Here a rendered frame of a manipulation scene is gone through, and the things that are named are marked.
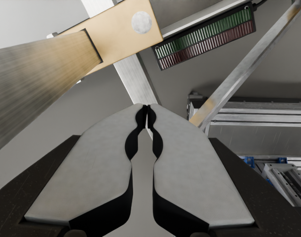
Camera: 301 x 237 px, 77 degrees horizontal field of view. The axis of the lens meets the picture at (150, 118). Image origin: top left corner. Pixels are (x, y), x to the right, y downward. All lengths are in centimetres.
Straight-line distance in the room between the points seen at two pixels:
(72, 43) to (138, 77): 9
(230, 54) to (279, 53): 25
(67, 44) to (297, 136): 119
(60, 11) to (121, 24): 26
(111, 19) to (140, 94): 9
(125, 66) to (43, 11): 27
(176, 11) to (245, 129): 84
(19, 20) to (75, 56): 33
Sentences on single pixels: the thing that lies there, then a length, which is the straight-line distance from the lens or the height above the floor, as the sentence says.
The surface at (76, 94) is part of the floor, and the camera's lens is 121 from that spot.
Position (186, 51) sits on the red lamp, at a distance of 35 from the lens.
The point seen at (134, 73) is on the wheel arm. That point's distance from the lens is 24.
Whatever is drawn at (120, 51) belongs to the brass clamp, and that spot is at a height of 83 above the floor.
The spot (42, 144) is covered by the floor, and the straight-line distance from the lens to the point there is 151.
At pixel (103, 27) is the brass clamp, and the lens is 22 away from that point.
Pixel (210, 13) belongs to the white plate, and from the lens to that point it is 25.
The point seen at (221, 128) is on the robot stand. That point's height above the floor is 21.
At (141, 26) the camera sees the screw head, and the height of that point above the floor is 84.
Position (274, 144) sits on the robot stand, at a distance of 122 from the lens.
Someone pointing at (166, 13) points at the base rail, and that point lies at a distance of 34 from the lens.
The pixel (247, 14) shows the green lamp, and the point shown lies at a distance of 37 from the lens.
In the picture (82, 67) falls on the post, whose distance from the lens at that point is 18.
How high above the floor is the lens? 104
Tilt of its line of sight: 61 degrees down
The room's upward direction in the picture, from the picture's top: 178 degrees counter-clockwise
